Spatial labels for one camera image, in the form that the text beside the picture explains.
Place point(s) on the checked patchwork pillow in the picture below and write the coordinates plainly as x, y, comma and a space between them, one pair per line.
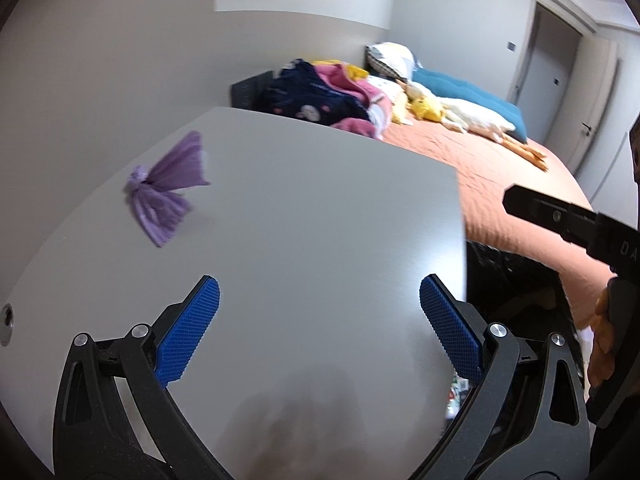
390, 57

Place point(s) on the navy printed blanket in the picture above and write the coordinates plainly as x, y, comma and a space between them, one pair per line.
300, 90

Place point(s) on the person's right hand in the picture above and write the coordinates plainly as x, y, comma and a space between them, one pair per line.
600, 350

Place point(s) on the white goose plush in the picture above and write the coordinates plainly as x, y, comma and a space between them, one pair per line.
475, 117

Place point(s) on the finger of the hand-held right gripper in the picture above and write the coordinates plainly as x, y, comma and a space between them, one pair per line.
545, 210

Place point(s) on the purple plastic bag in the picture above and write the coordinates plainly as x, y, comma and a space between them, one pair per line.
165, 195

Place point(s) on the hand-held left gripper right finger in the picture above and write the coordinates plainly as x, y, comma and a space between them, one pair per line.
450, 330

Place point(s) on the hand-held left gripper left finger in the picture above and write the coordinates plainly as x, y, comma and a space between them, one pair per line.
192, 325

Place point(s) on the yellow duck plush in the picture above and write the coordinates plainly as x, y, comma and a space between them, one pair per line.
425, 107

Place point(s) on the black trash bag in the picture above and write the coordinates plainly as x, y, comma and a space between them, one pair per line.
505, 270

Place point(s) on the pink fleece blanket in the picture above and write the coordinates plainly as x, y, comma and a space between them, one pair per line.
370, 92

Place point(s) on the bed with orange sheet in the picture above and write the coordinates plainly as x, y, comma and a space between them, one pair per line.
480, 200

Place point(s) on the white dotted pillow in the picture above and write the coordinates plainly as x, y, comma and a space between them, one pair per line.
385, 84

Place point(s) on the grey door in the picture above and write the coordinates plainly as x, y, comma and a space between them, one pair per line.
542, 60
595, 100

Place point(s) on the pale yellow cushion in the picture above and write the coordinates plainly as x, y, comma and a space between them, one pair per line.
400, 110

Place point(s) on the teal cushion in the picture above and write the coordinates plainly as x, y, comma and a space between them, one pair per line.
470, 90

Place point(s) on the yellow cloth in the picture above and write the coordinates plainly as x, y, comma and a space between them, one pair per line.
355, 72

